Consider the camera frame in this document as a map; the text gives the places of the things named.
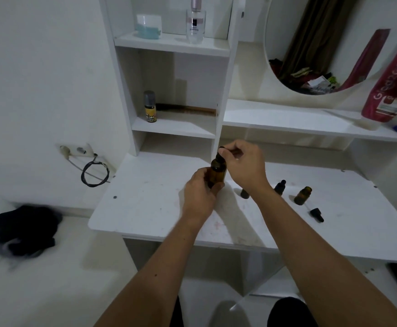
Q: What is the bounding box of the person's left hand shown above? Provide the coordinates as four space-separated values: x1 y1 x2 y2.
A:
183 166 226 223

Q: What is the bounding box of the person's right hand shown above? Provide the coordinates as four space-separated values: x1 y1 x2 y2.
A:
218 139 272 198

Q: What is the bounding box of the large amber glass bottle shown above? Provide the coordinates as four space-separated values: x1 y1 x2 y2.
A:
207 156 227 188

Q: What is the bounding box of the person's left forearm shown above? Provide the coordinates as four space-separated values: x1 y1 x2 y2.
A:
94 214 212 327

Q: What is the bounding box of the person's right forearm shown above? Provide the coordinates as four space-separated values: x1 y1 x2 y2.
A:
252 185 397 327

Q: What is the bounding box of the small yellow label bottle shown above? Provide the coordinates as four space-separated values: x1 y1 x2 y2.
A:
143 90 158 123

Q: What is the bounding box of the person's left leg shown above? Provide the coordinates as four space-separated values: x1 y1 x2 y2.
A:
169 296 185 327

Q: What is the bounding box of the person's leg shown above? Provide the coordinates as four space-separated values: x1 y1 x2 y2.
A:
169 296 185 327
267 297 318 327

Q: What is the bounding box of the person's right leg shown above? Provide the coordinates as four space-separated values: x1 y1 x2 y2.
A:
267 297 318 327

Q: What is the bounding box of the clear perfume bottle pink cap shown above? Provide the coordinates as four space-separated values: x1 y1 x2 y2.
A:
186 0 207 45

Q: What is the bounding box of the white vanity desk with shelves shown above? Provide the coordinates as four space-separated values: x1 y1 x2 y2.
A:
87 0 397 297

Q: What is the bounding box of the brown comb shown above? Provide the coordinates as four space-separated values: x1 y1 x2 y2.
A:
156 104 217 116

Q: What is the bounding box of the round mirror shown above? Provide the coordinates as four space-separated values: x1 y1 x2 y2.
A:
263 0 397 96

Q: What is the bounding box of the red cosmetic tube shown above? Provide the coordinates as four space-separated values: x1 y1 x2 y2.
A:
361 36 397 123

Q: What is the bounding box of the white and blue cream jar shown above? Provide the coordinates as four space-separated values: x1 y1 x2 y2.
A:
135 14 162 40

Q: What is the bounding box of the black cloth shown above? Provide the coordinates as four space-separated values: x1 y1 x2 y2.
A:
0 204 62 258

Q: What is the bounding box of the black coiled cable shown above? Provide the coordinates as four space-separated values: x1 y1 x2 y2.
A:
81 154 110 188

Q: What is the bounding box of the white wall socket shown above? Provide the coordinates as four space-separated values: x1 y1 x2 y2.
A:
57 143 95 159

